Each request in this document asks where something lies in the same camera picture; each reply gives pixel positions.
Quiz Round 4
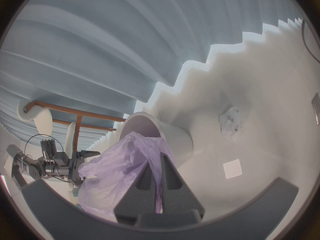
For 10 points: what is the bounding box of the crumpled white paper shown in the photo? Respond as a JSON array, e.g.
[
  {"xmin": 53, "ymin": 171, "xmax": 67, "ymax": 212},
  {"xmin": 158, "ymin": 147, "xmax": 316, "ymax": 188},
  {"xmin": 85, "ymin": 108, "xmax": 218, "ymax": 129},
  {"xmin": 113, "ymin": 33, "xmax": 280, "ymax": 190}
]
[{"xmin": 219, "ymin": 107, "xmax": 244, "ymax": 138}]

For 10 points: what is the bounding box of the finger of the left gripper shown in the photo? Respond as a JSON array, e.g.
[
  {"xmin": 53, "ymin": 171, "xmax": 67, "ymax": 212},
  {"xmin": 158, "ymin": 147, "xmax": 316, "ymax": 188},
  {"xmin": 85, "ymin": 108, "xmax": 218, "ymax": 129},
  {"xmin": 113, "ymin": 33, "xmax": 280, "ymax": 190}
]
[{"xmin": 79, "ymin": 150, "xmax": 101, "ymax": 162}]

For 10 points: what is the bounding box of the wooden chair with white cushions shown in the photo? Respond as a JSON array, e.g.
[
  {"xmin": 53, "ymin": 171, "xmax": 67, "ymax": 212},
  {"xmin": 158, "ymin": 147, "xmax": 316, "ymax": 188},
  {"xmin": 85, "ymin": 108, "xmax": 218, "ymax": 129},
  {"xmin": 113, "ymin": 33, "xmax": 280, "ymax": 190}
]
[{"xmin": 17, "ymin": 100, "xmax": 127, "ymax": 155}]

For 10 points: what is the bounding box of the black cable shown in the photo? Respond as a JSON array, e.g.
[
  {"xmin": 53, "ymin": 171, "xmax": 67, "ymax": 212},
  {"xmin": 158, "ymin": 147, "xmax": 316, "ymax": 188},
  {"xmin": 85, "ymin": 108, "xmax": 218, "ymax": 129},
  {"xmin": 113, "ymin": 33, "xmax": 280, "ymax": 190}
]
[
  {"xmin": 301, "ymin": 18, "xmax": 320, "ymax": 65},
  {"xmin": 24, "ymin": 134, "xmax": 64, "ymax": 157}
]

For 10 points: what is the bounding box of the purple plastic bag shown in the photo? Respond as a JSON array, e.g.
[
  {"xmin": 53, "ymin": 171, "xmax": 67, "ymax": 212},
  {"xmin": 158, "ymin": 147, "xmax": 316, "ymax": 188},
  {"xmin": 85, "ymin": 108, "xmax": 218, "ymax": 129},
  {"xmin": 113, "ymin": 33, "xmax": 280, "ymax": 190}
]
[{"xmin": 78, "ymin": 131, "xmax": 177, "ymax": 218}]

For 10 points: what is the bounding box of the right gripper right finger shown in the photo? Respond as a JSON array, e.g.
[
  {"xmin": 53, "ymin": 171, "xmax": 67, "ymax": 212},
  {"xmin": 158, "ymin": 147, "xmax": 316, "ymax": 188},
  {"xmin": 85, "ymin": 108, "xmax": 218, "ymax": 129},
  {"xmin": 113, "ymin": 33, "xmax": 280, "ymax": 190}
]
[{"xmin": 160, "ymin": 153, "xmax": 205, "ymax": 220}]

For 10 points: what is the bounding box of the white trash bin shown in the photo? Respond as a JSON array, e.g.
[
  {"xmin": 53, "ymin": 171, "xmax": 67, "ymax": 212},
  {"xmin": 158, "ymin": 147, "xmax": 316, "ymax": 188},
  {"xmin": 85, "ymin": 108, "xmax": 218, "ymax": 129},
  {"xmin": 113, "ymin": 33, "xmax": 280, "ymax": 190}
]
[{"xmin": 117, "ymin": 112, "xmax": 194, "ymax": 170}]

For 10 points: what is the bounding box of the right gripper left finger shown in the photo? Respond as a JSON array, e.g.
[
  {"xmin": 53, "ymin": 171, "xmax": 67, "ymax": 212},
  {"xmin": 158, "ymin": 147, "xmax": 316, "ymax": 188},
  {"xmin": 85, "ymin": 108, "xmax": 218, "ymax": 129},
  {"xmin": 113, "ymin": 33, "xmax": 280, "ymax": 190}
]
[{"xmin": 114, "ymin": 161, "xmax": 157, "ymax": 226}]

